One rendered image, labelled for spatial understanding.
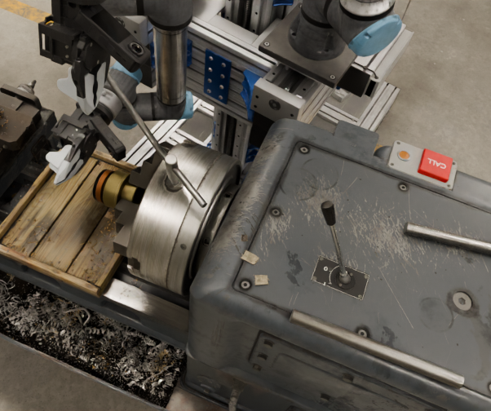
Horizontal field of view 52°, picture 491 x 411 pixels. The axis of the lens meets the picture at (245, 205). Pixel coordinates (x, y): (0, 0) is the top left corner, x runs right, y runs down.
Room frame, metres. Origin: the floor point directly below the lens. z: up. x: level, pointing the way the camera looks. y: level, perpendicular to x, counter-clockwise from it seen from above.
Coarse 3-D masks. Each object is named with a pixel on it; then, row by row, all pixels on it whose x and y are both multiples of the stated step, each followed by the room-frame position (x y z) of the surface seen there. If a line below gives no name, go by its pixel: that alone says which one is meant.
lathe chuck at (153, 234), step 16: (176, 144) 0.62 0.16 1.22; (192, 160) 0.59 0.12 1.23; (208, 160) 0.60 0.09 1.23; (160, 176) 0.53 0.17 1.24; (192, 176) 0.54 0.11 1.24; (144, 192) 0.50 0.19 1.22; (160, 192) 0.50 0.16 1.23; (176, 192) 0.50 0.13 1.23; (144, 208) 0.47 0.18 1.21; (160, 208) 0.47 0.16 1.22; (176, 208) 0.48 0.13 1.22; (144, 224) 0.45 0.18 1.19; (160, 224) 0.45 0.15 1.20; (176, 224) 0.45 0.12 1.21; (144, 240) 0.42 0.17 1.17; (160, 240) 0.43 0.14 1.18; (128, 256) 0.41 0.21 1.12; (144, 256) 0.41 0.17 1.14; (160, 256) 0.41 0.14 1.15; (144, 272) 0.39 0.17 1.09; (160, 272) 0.39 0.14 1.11
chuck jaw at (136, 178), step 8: (160, 144) 0.63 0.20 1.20; (168, 144) 0.65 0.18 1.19; (184, 144) 0.65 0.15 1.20; (192, 144) 0.66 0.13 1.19; (144, 160) 0.61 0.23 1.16; (152, 160) 0.62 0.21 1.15; (160, 160) 0.61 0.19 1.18; (136, 168) 0.61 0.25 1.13; (144, 168) 0.60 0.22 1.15; (152, 168) 0.60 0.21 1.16; (136, 176) 0.59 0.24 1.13; (144, 176) 0.59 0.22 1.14; (152, 176) 0.59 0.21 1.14; (136, 184) 0.58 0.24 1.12; (144, 184) 0.58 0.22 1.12
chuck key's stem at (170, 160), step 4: (168, 156) 0.52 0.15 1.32; (172, 156) 0.52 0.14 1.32; (168, 160) 0.51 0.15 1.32; (172, 160) 0.51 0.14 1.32; (176, 160) 0.52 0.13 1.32; (168, 164) 0.51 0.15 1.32; (172, 164) 0.51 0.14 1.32; (176, 164) 0.51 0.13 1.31; (168, 168) 0.51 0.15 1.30; (172, 168) 0.51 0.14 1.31; (168, 172) 0.51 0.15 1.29; (172, 172) 0.51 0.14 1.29; (168, 176) 0.51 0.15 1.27; (172, 176) 0.51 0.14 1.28; (176, 176) 0.51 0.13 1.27; (172, 180) 0.51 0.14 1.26; (176, 180) 0.52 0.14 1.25; (176, 184) 0.52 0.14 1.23
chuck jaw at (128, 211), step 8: (120, 200) 0.54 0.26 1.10; (120, 208) 0.52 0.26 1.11; (128, 208) 0.52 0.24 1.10; (136, 208) 0.53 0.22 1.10; (120, 216) 0.50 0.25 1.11; (128, 216) 0.50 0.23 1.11; (120, 224) 0.48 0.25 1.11; (128, 224) 0.48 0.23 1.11; (120, 232) 0.46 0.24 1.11; (128, 232) 0.46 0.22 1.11; (120, 240) 0.44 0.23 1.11; (128, 240) 0.45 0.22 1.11; (120, 248) 0.43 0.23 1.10; (128, 264) 0.41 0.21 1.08; (136, 264) 0.41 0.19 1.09
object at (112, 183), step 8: (104, 176) 0.58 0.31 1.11; (112, 176) 0.58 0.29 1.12; (120, 176) 0.59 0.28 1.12; (128, 176) 0.59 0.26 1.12; (96, 184) 0.56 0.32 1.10; (104, 184) 0.57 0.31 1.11; (112, 184) 0.57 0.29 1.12; (120, 184) 0.56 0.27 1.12; (128, 184) 0.58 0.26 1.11; (96, 192) 0.55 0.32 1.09; (104, 192) 0.55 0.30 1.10; (112, 192) 0.55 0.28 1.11; (120, 192) 0.55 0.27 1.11; (128, 192) 0.56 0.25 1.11; (136, 192) 0.59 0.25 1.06; (96, 200) 0.55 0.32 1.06; (104, 200) 0.54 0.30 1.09; (112, 200) 0.54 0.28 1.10; (128, 200) 0.55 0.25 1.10; (136, 200) 0.58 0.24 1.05
